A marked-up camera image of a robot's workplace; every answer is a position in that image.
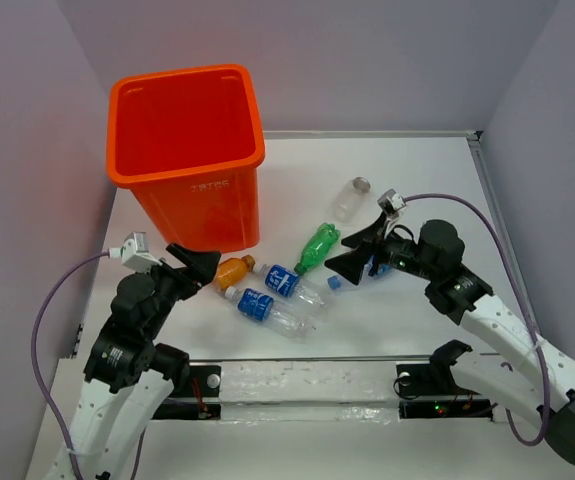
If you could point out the blue label bottle white cap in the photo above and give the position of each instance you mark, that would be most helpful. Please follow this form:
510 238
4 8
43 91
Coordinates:
290 285

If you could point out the green plastic bottle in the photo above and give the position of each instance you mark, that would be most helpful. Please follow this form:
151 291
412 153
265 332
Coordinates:
317 248

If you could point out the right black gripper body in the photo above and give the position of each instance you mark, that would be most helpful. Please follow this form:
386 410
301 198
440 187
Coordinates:
399 254

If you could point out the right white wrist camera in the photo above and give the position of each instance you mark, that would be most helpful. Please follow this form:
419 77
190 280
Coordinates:
392 204

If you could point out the orange juice bottle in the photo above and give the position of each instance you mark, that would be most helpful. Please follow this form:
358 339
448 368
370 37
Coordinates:
232 271

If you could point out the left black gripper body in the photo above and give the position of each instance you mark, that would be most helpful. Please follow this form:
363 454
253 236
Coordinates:
175 283

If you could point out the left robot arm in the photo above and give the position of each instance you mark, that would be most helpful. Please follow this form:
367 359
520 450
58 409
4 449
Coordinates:
128 374

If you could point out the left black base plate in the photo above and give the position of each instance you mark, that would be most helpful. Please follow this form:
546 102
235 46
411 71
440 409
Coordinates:
197 400

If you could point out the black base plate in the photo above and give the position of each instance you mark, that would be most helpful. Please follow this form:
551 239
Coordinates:
197 400
425 395

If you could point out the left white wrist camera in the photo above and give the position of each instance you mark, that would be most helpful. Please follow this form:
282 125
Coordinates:
134 253

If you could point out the blue cap clear bottle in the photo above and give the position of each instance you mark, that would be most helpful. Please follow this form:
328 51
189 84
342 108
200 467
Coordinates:
337 283

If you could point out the clear jar with metal lid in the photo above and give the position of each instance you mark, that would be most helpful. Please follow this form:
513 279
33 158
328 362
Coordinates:
351 198

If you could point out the orange plastic bin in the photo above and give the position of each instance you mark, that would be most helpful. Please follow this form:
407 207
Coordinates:
187 144

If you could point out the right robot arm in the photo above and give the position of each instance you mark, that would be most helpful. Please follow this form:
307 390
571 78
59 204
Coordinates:
534 379

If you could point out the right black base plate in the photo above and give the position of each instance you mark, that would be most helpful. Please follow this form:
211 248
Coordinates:
425 395

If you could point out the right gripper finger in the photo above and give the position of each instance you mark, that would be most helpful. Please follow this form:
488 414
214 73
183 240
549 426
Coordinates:
367 234
350 265

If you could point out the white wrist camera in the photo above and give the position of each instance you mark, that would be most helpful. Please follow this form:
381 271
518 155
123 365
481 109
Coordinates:
392 204
134 253

